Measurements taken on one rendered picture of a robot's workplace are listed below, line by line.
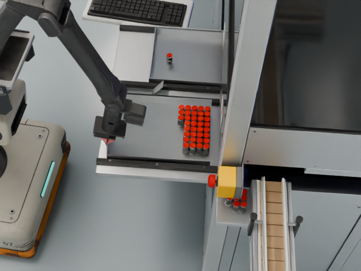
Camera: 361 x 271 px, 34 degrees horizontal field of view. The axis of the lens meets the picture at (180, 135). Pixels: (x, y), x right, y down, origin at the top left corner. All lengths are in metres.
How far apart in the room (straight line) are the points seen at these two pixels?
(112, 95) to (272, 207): 0.60
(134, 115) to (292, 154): 0.49
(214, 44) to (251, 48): 0.89
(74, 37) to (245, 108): 0.48
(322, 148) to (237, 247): 0.74
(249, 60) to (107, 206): 1.60
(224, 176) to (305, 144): 0.25
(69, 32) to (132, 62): 0.72
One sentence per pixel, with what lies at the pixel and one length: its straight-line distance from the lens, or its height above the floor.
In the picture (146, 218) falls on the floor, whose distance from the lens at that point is 2.83.
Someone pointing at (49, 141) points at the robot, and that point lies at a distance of 2.76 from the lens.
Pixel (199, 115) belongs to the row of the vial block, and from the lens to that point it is 2.00.
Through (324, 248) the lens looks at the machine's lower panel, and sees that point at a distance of 2.34.
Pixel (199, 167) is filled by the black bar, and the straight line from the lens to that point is 1.91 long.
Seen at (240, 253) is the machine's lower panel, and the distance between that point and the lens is 2.38.
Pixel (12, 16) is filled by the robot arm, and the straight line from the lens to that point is 1.54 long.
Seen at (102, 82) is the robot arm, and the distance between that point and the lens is 1.66.
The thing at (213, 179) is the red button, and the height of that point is 1.01.
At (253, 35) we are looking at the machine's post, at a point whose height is 1.56.
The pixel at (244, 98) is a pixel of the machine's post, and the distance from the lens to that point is 1.54.
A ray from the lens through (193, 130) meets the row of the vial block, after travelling 1.96.
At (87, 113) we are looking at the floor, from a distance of 3.19.
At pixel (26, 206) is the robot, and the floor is 0.28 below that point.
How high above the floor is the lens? 2.51
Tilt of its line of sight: 55 degrees down
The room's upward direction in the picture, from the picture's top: 3 degrees clockwise
